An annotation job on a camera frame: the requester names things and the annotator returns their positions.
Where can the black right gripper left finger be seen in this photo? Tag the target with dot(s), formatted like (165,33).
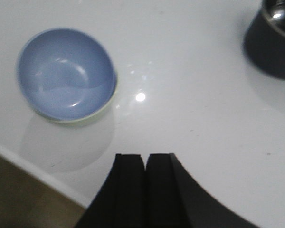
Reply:
(120,203)

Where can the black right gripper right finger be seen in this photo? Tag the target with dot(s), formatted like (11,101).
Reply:
(176,200)

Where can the blue plastic bowl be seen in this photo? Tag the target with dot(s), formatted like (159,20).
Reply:
(66,75)

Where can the dark blue cooking pot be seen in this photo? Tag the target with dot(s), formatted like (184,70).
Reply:
(264,41)

